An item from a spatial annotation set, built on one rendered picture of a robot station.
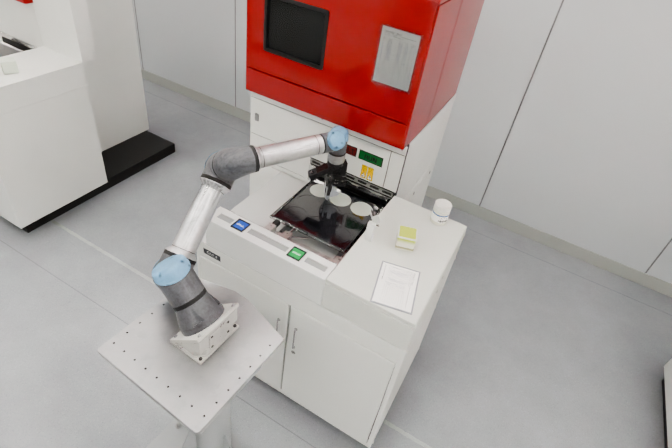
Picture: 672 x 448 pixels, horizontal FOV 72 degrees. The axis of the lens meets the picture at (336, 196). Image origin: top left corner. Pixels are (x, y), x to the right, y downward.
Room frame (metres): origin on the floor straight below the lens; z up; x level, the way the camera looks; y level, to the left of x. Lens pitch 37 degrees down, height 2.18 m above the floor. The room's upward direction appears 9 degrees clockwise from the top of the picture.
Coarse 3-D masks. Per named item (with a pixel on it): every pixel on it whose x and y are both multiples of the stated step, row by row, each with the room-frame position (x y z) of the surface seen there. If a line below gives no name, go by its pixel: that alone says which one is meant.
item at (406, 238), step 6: (402, 228) 1.38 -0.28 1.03; (408, 228) 1.39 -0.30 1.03; (414, 228) 1.40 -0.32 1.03; (402, 234) 1.35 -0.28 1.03; (408, 234) 1.35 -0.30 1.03; (414, 234) 1.36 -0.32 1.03; (396, 240) 1.35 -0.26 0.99; (402, 240) 1.33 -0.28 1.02; (408, 240) 1.33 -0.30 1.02; (414, 240) 1.33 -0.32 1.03; (396, 246) 1.33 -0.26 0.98; (402, 246) 1.33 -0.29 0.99; (408, 246) 1.33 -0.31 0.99
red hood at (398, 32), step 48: (288, 0) 1.88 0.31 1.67; (336, 0) 1.80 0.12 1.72; (384, 0) 1.73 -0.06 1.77; (432, 0) 1.66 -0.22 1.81; (480, 0) 2.24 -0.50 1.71; (288, 48) 1.89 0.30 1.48; (336, 48) 1.79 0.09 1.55; (384, 48) 1.71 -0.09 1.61; (432, 48) 1.69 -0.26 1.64; (288, 96) 1.87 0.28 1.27; (336, 96) 1.78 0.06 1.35; (384, 96) 1.70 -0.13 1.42; (432, 96) 1.87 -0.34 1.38
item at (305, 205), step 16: (304, 192) 1.69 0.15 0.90; (288, 208) 1.55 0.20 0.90; (304, 208) 1.57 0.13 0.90; (320, 208) 1.59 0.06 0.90; (336, 208) 1.61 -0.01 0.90; (304, 224) 1.47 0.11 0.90; (320, 224) 1.48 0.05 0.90; (336, 224) 1.50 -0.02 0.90; (352, 224) 1.52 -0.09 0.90; (336, 240) 1.40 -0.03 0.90; (352, 240) 1.42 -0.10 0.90
